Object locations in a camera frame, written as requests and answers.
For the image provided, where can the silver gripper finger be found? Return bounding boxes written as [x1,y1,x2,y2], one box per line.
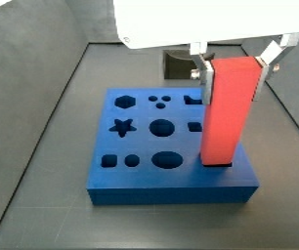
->
[253,33,299,101]
[189,42,213,104]

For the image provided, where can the red rectangular block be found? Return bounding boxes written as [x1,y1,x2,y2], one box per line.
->
[201,57,262,166]

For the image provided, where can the black curved holder stand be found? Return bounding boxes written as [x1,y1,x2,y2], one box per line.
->
[162,50,197,80]

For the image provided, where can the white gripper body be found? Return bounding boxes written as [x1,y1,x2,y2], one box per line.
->
[113,0,299,49]

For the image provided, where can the blue shape sorting board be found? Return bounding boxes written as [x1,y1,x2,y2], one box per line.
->
[86,88,258,205]

